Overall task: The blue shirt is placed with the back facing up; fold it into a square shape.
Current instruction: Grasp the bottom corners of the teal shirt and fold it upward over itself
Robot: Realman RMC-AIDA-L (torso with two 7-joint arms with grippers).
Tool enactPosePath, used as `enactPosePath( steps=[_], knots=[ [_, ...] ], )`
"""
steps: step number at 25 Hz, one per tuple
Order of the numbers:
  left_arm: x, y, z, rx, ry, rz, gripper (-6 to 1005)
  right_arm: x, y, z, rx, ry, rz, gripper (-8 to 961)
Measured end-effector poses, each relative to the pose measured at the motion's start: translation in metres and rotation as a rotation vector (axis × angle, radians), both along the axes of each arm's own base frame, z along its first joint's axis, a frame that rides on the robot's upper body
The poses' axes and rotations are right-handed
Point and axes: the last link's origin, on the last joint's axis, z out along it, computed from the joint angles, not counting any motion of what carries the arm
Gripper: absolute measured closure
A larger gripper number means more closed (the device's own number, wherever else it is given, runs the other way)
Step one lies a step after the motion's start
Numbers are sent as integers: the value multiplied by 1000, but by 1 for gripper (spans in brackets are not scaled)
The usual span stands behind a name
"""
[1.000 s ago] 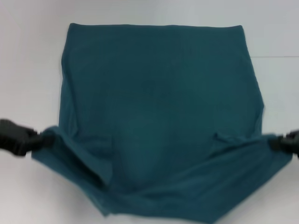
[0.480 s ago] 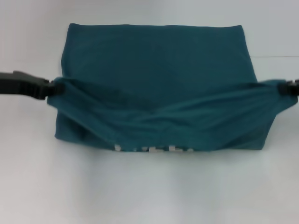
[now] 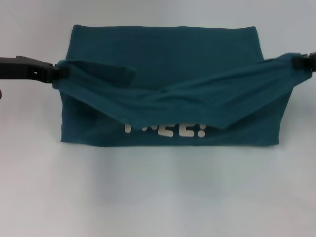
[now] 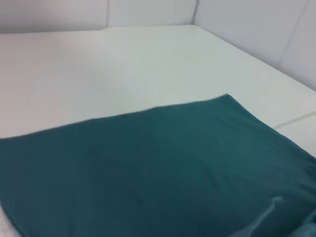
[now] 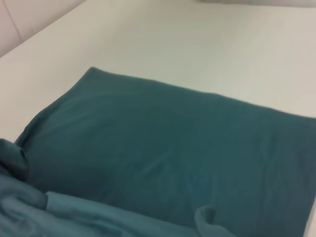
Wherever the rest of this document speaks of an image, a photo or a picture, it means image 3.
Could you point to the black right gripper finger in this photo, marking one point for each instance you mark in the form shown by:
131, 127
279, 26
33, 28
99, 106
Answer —
304, 63

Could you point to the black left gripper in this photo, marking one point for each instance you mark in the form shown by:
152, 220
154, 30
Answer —
22, 69

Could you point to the blue shirt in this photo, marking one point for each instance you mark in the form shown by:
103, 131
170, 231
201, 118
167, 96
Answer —
172, 81

